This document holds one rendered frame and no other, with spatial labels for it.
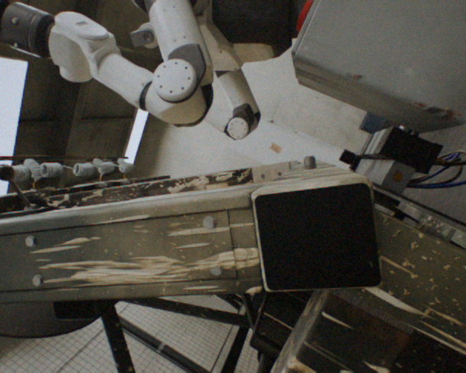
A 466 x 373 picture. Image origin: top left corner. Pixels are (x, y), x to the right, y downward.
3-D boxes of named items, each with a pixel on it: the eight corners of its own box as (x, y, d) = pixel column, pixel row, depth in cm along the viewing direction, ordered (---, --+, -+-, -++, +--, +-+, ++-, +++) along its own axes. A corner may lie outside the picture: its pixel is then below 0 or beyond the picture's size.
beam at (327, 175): (388, 290, 31) (373, 176, 30) (263, 294, 34) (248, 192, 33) (320, 174, 244) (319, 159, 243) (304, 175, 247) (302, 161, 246)
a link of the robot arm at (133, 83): (113, 98, 69) (184, 143, 65) (88, 70, 59) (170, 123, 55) (143, 60, 70) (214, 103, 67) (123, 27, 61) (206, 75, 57)
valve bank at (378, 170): (542, 153, 48) (383, 92, 52) (488, 237, 50) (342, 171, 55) (425, 155, 96) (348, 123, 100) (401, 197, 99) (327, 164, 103)
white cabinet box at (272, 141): (379, 170, 422) (240, 109, 461) (357, 208, 441) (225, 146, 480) (373, 163, 479) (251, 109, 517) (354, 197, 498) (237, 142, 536)
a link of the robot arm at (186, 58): (229, 115, 67) (198, 28, 72) (222, 81, 54) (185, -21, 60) (177, 133, 67) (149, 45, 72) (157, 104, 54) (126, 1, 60)
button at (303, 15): (329, -5, 34) (310, -11, 34) (311, 32, 34) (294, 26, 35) (327, 12, 38) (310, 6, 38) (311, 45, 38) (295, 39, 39)
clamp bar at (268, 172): (291, 183, 103) (281, 109, 102) (3, 220, 134) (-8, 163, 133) (293, 181, 113) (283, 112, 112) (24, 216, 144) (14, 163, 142)
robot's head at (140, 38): (165, 17, 91) (141, 22, 94) (152, 22, 85) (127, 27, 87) (171, 40, 95) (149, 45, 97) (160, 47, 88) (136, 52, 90)
